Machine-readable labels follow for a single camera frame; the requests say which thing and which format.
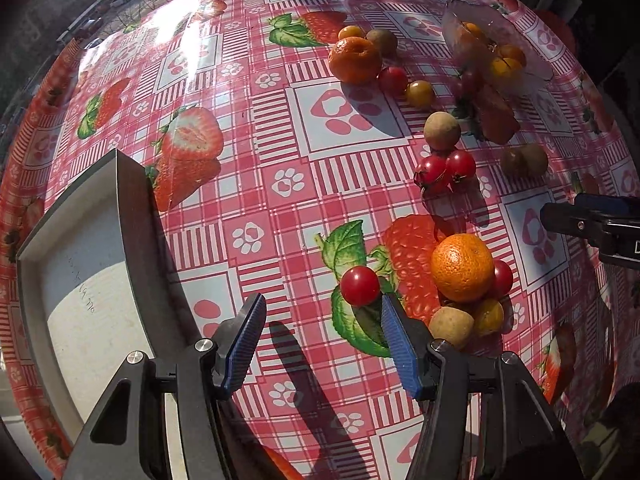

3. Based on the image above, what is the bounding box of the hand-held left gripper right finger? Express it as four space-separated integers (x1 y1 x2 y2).
380 294 586 480

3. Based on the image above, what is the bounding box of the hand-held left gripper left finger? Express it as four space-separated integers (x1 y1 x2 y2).
62 292 268 480

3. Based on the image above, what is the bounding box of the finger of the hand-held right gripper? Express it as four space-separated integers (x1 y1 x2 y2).
540 202 640 267
574 194 633 217

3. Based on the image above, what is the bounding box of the tan longan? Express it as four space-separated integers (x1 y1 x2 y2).
429 306 475 348
366 28 399 56
424 111 462 152
501 147 524 178

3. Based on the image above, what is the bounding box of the red cherry tomato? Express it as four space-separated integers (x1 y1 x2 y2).
377 66 410 97
340 265 381 307
489 259 515 300
446 149 477 181
457 71 483 97
414 155 451 194

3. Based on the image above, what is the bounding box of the large orange mandarin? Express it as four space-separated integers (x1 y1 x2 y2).
430 233 496 303

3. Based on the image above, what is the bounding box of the shallow grey cardboard box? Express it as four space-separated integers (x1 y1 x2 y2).
15 148 221 480

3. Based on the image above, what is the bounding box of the brown kiwi-like fruits right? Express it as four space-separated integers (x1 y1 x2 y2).
521 144 550 177

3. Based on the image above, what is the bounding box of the clear plastic bag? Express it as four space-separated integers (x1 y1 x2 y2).
440 0 556 143

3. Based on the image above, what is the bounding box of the strawberry print checkered tablecloth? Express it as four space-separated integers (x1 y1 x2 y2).
0 0 640 480

